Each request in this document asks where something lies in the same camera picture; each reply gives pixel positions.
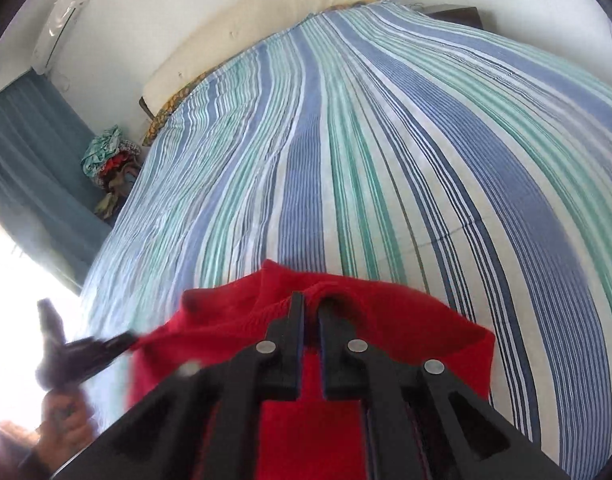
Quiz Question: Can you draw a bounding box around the dark wooden nightstand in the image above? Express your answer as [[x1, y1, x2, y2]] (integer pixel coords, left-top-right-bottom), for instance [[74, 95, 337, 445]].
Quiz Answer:
[[423, 4, 484, 31]]

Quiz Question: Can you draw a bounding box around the pile of mixed clothes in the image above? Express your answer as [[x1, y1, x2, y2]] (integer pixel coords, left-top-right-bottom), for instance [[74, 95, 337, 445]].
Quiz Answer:
[[80, 125, 144, 221]]

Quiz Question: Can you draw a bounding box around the blue curtain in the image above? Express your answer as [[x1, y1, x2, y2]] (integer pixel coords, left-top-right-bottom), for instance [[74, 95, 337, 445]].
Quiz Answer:
[[0, 72, 111, 296]]

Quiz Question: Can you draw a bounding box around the striped blue green bedsheet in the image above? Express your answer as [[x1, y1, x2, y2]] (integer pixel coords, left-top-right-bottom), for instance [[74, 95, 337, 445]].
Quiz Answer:
[[80, 0, 612, 461]]

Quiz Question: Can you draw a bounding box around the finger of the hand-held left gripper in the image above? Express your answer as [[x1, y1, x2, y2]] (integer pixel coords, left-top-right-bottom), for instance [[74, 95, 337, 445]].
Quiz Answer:
[[102, 331, 139, 362]]

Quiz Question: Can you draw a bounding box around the red sweater with rabbit print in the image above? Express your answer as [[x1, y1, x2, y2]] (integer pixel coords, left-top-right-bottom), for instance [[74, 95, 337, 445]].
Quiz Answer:
[[128, 259, 497, 480]]

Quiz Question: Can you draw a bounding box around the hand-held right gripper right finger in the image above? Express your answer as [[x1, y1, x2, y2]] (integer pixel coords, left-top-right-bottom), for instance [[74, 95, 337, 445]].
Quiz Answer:
[[318, 299, 569, 480]]

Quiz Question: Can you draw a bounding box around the person's left hand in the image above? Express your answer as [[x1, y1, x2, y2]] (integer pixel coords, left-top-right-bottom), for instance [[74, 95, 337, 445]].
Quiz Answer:
[[0, 385, 99, 476]]

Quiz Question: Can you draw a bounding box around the cream padded headboard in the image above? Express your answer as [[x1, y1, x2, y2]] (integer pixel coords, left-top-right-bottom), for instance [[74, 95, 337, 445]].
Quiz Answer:
[[140, 0, 381, 111]]

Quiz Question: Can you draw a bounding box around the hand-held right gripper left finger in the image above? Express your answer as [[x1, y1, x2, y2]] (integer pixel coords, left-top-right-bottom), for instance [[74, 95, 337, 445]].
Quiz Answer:
[[80, 292, 305, 480]]

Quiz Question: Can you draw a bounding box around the white air conditioner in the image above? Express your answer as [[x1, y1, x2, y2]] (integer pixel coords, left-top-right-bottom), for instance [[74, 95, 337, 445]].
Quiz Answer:
[[33, 0, 89, 73]]

